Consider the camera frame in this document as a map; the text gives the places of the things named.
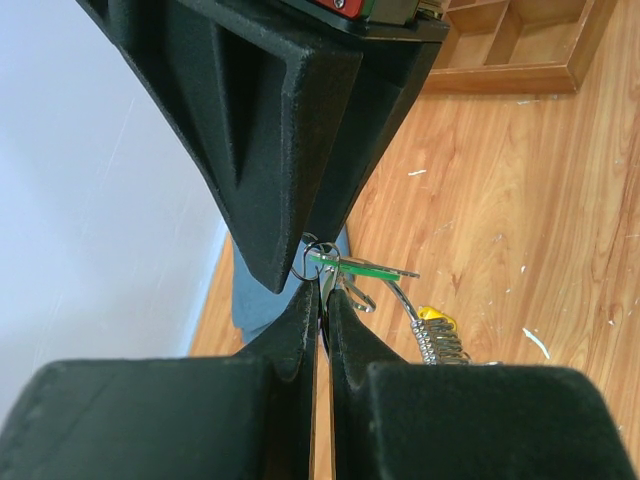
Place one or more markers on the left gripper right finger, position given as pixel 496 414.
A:
pixel 397 420

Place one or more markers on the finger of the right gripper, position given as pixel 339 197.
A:
pixel 259 124

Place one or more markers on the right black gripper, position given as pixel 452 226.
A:
pixel 399 42

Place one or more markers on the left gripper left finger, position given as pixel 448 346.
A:
pixel 245 416

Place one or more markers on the green key tag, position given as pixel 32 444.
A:
pixel 359 267

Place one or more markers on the wooden compartment tray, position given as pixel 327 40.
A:
pixel 518 47

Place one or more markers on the yellow key tag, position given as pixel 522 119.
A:
pixel 430 313

